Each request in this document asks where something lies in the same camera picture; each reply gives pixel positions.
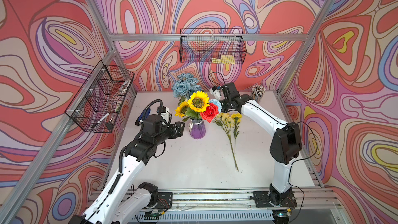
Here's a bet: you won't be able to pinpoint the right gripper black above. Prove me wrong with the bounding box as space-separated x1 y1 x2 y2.
204 98 231 114

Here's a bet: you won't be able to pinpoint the yellow rose bunch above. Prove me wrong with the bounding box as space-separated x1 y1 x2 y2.
214 113 239 172

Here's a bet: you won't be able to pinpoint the small yellow sunflower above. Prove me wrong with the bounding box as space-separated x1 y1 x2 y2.
175 101 190 118

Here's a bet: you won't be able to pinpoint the large yellow sunflower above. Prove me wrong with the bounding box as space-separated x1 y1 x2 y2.
188 91 209 113

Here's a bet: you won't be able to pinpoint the purple glass vase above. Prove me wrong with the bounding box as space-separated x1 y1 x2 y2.
189 119 206 140

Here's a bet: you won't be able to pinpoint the yellow carnation flower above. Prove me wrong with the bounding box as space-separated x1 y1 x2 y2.
231 113 242 159

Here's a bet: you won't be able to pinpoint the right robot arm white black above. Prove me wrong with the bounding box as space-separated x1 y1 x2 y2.
210 83 302 207

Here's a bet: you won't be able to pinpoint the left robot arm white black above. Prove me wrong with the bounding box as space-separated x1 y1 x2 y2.
69 114 185 224

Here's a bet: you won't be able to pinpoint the light blue carnation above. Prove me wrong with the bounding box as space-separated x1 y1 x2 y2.
209 99 222 113

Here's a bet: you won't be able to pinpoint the blue stapler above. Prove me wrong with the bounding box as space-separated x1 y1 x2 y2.
135 108 151 126

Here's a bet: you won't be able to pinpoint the red paper rose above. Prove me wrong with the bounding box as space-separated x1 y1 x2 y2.
200 103 219 122

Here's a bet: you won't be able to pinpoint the metal pencil cup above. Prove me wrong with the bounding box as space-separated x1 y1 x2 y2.
251 84 265 103

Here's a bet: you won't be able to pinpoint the yellow sticky notes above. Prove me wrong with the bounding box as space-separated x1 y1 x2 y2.
211 55 236 64

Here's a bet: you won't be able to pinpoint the dusty blue rose bunch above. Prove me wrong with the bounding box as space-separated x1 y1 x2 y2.
172 73 203 99

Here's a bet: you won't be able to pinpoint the white marker pen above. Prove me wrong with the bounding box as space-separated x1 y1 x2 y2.
91 113 109 129

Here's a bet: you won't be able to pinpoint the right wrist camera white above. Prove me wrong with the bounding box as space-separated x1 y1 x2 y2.
209 86 221 100

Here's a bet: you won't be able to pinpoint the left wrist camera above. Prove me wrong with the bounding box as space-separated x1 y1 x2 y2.
157 106 171 123

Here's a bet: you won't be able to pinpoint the back black wire basket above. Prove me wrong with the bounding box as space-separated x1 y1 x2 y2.
179 27 247 64

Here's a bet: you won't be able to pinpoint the black wire basket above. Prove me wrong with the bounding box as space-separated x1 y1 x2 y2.
65 61 134 133
179 27 247 64

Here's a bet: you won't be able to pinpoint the left black wire basket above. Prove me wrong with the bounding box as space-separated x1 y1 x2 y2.
65 61 134 133

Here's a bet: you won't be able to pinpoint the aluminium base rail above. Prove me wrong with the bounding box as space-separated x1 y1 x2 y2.
86 188 340 222

